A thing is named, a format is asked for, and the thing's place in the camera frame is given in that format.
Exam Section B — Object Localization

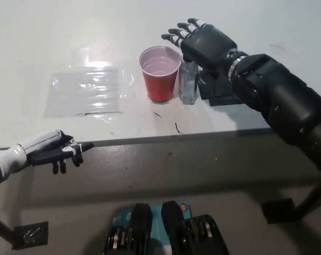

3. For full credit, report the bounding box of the clear plastic sheet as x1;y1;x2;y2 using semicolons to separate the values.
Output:
43;67;123;119

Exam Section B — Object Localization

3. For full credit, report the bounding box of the black tape patch on table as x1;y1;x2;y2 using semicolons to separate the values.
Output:
197;66;247;107

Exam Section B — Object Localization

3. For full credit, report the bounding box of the black table leg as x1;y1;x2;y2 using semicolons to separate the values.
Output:
294;172;321;222
0;212;20;251

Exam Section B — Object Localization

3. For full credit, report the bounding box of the clear hand soap pump bottle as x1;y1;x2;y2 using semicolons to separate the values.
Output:
178;59;199;105

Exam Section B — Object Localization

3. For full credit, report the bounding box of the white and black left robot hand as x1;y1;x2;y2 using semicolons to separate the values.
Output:
0;129;95;179

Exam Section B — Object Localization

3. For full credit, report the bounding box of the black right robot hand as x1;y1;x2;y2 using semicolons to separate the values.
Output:
161;18;249;80

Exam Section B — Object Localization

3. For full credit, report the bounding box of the red plastic cup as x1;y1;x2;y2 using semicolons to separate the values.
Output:
138;45;182;104

